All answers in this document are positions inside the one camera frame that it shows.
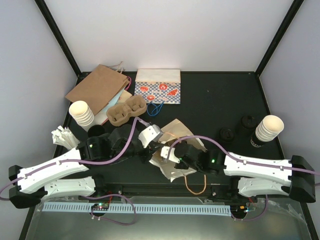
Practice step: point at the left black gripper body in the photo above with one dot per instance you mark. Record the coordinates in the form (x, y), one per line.
(144, 158)

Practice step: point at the cream paper bag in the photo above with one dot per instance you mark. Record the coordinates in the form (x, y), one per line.
(172, 137)

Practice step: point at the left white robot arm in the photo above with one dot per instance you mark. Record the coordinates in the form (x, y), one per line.
(49, 180)

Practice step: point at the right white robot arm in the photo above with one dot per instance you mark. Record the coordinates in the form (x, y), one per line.
(293, 177)

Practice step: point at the light blue paper bag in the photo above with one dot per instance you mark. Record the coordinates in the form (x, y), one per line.
(120, 97)

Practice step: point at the small green circuit board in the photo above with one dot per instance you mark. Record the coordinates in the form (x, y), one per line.
(100, 207)

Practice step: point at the blue checkered bakery bag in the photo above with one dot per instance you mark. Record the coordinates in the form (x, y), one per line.
(158, 87)

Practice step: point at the left white cup stack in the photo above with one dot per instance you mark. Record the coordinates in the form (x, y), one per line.
(82, 114)

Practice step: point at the white cup stack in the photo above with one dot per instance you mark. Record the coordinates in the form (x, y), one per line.
(82, 114)
(267, 130)

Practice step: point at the brown kraft paper bag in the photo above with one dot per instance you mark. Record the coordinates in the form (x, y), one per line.
(98, 88)

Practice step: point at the crumpled white paper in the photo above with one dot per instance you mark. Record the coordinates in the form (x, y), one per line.
(64, 137)

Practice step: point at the single black lid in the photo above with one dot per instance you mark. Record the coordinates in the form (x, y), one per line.
(225, 135)

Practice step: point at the right white cup stack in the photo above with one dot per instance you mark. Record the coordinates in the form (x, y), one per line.
(267, 130)

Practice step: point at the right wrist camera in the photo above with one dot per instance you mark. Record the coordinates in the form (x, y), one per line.
(169, 155)

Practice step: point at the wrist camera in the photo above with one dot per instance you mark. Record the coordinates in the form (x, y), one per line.
(151, 134)
(169, 155)

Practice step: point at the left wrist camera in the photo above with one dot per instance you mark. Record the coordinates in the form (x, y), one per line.
(151, 134)

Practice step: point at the light blue cable duct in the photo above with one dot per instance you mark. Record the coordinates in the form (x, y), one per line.
(125, 208)

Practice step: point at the left black frame post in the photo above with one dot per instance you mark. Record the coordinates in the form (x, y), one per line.
(46, 13)

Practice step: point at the black frame post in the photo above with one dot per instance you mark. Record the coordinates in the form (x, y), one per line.
(286, 22)
(46, 13)

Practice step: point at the right black frame post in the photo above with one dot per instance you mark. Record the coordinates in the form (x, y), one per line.
(286, 22)

